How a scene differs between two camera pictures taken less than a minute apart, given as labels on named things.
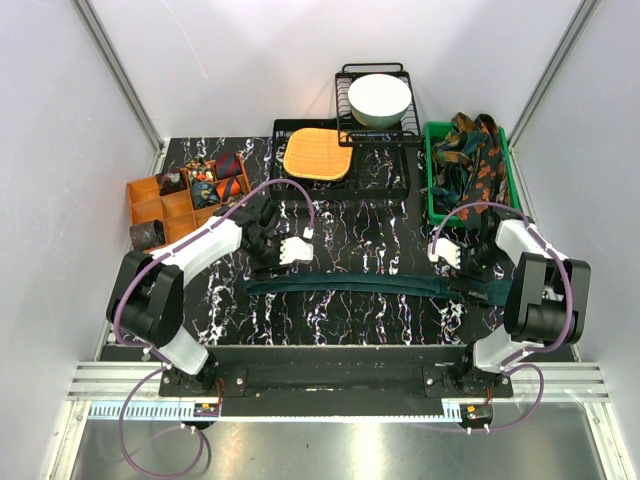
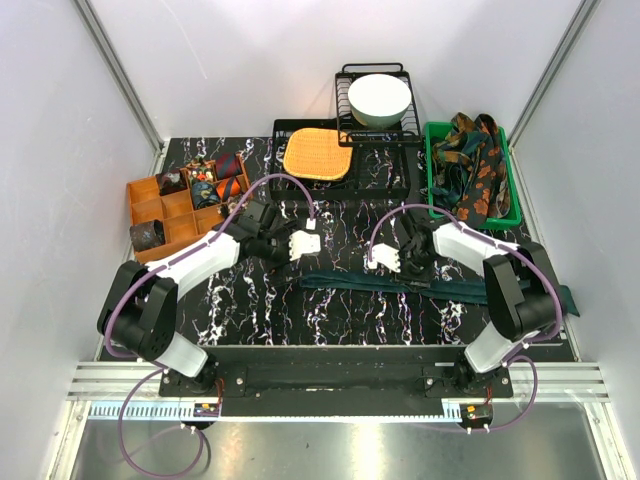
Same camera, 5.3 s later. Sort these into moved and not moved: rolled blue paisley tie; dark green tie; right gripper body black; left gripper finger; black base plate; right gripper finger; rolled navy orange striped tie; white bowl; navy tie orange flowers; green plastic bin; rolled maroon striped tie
Moved: right gripper finger; left gripper finger; dark green tie; right gripper body black
Not moved: navy tie orange flowers; rolled maroon striped tie; white bowl; green plastic bin; rolled blue paisley tie; black base plate; rolled navy orange striped tie
